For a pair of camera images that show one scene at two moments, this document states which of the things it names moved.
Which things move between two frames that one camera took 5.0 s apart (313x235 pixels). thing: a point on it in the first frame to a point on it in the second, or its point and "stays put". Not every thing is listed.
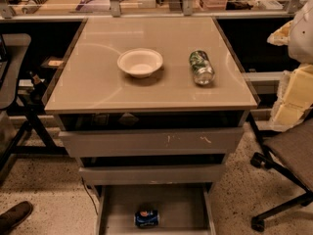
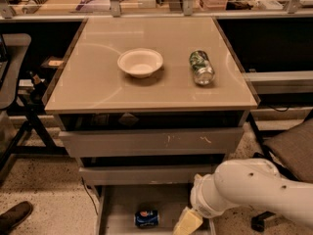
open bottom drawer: [184, 210] stays put
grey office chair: [290, 153] stays put
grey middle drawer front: [152, 174] stays put
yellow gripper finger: [281, 36] to [198, 177]
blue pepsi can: [147, 218] stays put
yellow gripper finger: [286, 115] to [189, 221]
